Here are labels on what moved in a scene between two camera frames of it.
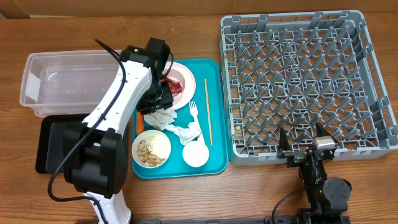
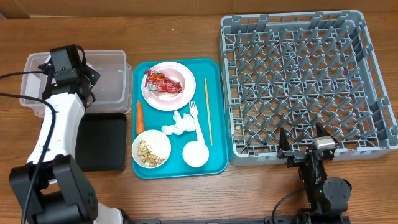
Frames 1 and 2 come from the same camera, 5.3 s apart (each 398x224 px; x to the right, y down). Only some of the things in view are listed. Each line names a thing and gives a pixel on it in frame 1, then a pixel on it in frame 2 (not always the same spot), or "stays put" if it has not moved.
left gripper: (148, 107) → (92, 72)
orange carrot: (140, 123) stays put
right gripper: (298, 155) stays put
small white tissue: (188, 134) → (187, 123)
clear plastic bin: (66, 82) stays put
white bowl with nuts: (151, 149) stays put
